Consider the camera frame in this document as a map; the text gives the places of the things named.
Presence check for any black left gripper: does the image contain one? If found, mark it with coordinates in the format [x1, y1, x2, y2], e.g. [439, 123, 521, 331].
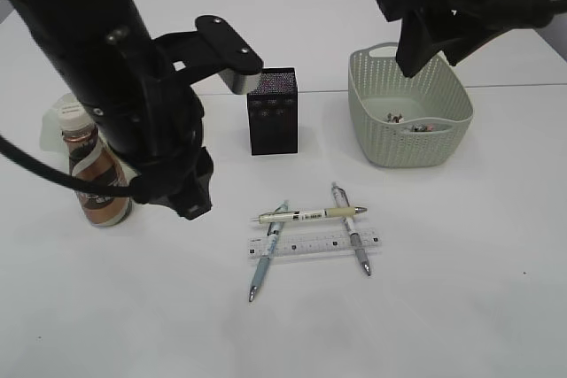
[77, 54, 214, 220]

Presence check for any brown Nescafe coffee bottle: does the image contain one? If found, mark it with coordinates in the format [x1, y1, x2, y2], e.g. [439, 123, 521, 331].
[57, 102, 132, 227]

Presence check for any paper ball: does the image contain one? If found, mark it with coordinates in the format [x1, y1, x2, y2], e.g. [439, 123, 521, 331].
[404, 123, 437, 133]
[385, 112, 404, 124]

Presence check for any cream barrel pen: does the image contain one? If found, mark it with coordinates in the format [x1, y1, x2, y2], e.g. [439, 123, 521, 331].
[252, 206, 368, 224]

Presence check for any blue-grey pen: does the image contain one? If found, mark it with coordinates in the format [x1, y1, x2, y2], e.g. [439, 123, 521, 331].
[248, 222, 284, 303]

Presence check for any white-grey pen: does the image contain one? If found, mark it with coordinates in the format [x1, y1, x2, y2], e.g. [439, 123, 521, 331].
[331, 182, 372, 276]

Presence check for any clear plastic ruler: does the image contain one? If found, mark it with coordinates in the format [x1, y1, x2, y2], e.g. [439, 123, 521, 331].
[246, 227, 383, 259]

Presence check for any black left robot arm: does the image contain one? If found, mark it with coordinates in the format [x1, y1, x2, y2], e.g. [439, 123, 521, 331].
[9, 0, 214, 220]

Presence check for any green plastic woven basket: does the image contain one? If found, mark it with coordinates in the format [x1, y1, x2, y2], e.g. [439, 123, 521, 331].
[348, 42, 474, 168]

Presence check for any green wavy glass plate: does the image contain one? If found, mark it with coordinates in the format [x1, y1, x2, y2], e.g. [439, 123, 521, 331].
[39, 93, 76, 154]

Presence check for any black mesh pen holder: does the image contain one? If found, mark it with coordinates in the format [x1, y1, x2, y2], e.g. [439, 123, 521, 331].
[246, 67, 299, 156]

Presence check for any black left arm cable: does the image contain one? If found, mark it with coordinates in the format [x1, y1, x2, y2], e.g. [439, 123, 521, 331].
[0, 133, 147, 204]

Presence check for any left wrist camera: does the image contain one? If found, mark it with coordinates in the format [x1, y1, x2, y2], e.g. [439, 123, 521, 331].
[154, 15, 264, 95]

